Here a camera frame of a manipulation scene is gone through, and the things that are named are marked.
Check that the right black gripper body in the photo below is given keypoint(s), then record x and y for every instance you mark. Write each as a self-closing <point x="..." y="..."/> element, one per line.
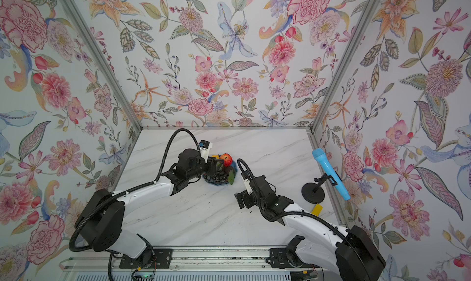
<point x="265" y="205"/>

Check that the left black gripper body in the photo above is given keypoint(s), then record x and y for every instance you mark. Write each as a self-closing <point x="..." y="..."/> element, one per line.
<point x="199" y="170"/>

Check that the blue polka dot plate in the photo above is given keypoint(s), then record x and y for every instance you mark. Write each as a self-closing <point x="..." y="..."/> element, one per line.
<point x="221" y="174"/>

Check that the red apple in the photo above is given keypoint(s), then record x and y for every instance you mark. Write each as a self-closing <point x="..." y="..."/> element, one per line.
<point x="227" y="159"/>

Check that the dark grape bunch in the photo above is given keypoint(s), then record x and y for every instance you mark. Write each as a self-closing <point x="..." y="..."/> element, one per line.
<point x="222" y="177"/>

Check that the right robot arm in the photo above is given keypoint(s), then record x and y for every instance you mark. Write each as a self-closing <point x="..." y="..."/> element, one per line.
<point x="315" y="230"/>

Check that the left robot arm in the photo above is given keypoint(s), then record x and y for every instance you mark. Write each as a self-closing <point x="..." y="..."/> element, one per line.
<point x="100" y="225"/>

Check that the black microphone stand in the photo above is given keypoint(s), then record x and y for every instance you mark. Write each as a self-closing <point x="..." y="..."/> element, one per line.
<point x="313" y="193"/>

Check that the blue microphone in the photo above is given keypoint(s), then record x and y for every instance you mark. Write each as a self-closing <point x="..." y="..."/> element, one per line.
<point x="321" y="158"/>

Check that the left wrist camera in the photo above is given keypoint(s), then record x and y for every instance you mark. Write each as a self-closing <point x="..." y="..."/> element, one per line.
<point x="204" y="148"/>

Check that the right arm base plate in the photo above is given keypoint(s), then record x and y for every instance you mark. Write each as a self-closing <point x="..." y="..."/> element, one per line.
<point x="284" y="259"/>

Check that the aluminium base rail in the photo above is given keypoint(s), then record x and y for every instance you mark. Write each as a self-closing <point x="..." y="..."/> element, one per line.
<point x="252" y="258"/>

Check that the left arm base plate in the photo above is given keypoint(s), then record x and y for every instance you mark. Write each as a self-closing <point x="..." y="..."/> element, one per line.
<point x="157" y="259"/>

